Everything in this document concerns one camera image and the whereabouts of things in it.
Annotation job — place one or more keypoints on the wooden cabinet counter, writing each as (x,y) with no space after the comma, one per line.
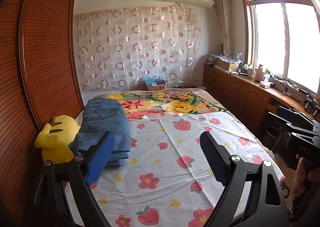
(232,89)

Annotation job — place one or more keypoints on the stack of books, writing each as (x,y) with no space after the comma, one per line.
(211,60)

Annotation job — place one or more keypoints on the small cardboard box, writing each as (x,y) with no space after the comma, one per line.
(157,86)

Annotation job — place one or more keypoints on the yellow plush toy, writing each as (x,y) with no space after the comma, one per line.
(57,134)

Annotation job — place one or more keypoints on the blue denim pants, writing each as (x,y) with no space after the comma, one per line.
(105,122)

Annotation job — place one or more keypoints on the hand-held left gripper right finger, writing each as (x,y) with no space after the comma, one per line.
(212,157)

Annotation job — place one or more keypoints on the waste bin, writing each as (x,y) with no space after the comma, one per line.
(271,134)

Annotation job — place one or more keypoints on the person's right hand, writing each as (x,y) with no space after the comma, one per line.
(297,184)

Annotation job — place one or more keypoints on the wooden slatted wardrobe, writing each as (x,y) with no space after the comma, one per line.
(45,54)

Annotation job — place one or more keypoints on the wooden-framed window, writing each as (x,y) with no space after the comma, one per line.
(270,37)

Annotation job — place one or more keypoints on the large cardboard box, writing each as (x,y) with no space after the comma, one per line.
(227,66)

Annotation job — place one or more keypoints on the patterned wrapping cloth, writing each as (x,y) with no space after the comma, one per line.
(231,58)

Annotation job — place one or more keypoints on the patterned window curtain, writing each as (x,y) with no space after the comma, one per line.
(226,17)

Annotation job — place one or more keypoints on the circle-patterned wall curtain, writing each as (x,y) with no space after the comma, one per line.
(137,47)

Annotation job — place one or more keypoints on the floral blanket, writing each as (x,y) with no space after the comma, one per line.
(160,102)

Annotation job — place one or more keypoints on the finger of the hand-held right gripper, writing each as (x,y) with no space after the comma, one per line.
(277,119)
(287,112)

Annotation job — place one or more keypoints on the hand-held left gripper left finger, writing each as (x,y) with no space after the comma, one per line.
(100,157)

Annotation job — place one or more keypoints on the tissue box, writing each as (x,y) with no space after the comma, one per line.
(265,84)

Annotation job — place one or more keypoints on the pink bottle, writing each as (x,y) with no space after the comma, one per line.
(260,72)

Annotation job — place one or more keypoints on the blue plastic bag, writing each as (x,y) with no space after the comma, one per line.
(151,79)

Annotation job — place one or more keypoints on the strawberry-print white sheet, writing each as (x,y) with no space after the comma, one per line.
(162,167)

